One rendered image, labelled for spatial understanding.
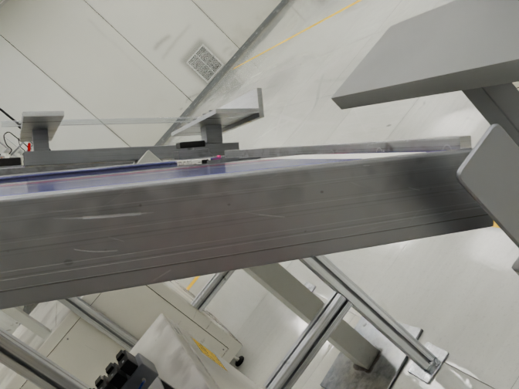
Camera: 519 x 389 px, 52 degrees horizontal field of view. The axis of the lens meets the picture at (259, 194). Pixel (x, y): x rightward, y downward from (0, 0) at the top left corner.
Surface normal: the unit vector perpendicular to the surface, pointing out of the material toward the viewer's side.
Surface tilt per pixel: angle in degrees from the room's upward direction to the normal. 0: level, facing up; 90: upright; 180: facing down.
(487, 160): 90
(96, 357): 90
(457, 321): 0
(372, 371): 0
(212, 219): 90
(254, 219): 90
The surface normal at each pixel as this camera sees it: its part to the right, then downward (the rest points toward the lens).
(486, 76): -0.62, 0.76
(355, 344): 0.43, -0.04
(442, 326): -0.70, -0.65
